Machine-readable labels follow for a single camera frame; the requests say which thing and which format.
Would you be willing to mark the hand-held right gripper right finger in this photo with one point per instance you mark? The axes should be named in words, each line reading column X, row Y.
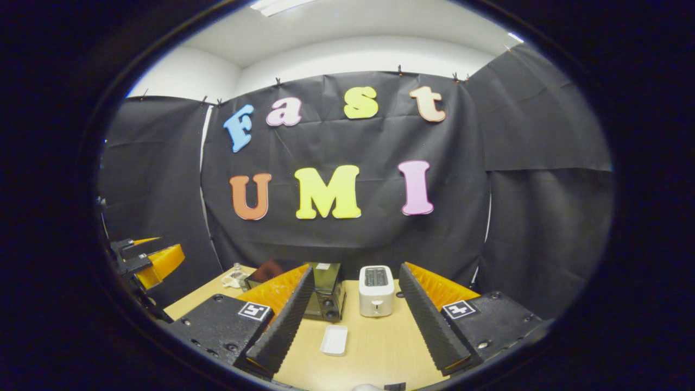
column 429, row 320

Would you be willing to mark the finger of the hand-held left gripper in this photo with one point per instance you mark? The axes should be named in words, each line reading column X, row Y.
column 160, row 263
column 122, row 245

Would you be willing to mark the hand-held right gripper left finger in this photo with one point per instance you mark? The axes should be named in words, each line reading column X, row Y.
column 282, row 323

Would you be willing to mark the black electric oven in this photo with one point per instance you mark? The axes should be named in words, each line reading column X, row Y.
column 328, row 296

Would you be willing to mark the white rectangular tray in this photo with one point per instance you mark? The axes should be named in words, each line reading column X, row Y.
column 334, row 340

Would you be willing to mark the white toaster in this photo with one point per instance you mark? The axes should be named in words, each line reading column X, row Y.
column 377, row 296

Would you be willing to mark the small white sauce dish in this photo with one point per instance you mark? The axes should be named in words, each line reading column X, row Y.
column 233, row 280

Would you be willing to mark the ceiling light panel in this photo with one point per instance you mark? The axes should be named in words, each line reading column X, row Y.
column 516, row 37
column 277, row 5

